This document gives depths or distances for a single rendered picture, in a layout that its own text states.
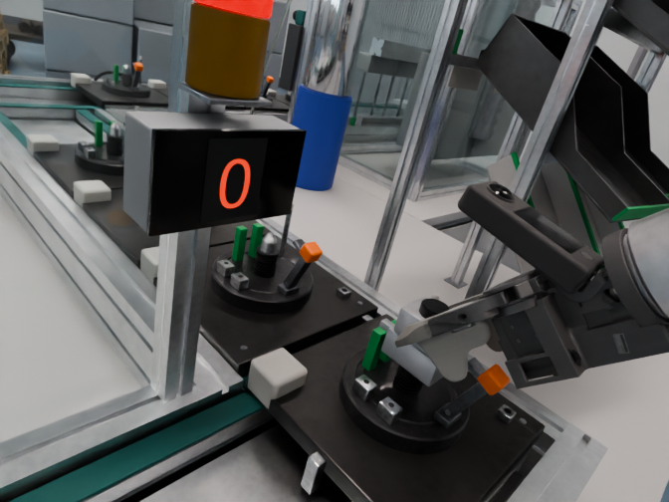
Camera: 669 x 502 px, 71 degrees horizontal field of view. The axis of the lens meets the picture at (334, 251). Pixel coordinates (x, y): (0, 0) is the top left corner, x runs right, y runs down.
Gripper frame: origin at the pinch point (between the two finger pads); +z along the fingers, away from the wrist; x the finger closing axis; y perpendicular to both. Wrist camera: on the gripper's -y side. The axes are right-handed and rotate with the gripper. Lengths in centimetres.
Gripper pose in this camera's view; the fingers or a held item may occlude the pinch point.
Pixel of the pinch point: (424, 322)
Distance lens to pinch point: 48.9
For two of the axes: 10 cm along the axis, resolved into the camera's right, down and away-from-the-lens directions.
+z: -6.1, 3.7, 7.0
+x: 7.0, -1.7, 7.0
